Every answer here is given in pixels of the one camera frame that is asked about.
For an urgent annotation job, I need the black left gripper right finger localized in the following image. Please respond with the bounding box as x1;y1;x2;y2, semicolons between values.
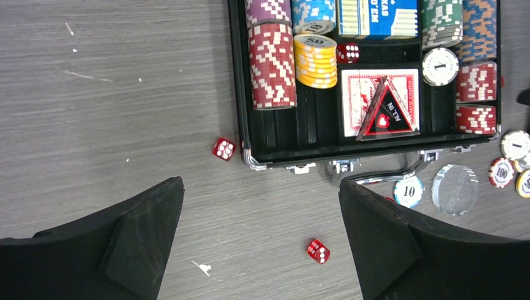
338;180;529;299

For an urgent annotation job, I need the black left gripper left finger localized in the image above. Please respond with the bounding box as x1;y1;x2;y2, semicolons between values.
1;177;184;299

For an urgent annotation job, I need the red die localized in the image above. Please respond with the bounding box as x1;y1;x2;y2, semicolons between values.
336;42;361;64
212;137;236;161
306;239;331;264

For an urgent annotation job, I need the blue Texas Hold'em card deck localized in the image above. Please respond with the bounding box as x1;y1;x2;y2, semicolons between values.
336;0;418;40

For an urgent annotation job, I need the white 10 poker chip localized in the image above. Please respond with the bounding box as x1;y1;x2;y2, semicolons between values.
393;176;424;208

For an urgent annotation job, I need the clear acrylic dealer disc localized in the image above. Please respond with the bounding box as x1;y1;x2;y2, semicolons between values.
431;164;479;216

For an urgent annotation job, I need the red 100 chip on table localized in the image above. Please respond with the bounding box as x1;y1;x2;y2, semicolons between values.
488;157;514;188

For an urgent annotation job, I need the triangular all in button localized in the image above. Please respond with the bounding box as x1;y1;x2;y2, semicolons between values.
356;76;420;141

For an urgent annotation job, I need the yellow chip on table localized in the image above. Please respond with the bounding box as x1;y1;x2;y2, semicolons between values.
515;169;530;198

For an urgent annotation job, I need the red die beside case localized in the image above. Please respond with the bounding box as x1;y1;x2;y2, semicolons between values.
212;137;236;161

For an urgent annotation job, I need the lower red chip stack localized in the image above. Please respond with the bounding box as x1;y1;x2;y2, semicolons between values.
455;104;497;135

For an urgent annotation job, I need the white 1 chip on table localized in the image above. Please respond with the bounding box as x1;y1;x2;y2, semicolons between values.
500;130;529;161

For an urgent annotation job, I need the red backed card deck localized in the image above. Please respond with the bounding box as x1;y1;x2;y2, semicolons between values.
340;69;420;138

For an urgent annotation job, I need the black aluminium poker case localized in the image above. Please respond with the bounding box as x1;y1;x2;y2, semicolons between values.
228;1;501;184

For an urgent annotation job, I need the red chip stack right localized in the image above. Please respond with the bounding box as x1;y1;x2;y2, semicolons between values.
456;61;498;103

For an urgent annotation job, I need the white 1 chip in case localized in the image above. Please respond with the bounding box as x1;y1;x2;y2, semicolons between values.
422;47;459;86

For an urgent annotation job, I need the yellow chip stack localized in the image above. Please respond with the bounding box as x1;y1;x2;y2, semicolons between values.
293;33;338;89

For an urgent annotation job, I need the blue orange chip stack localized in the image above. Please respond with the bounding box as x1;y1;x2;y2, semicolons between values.
456;0;498;63

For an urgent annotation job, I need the dark red chip stack left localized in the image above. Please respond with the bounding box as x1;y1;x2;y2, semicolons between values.
248;23;297;111

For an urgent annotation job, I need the light blue chip stack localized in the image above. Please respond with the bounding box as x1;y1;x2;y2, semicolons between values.
291;0;336;34

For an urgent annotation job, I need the purple poker chip stack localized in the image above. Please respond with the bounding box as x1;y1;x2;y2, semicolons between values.
244;0;293;29

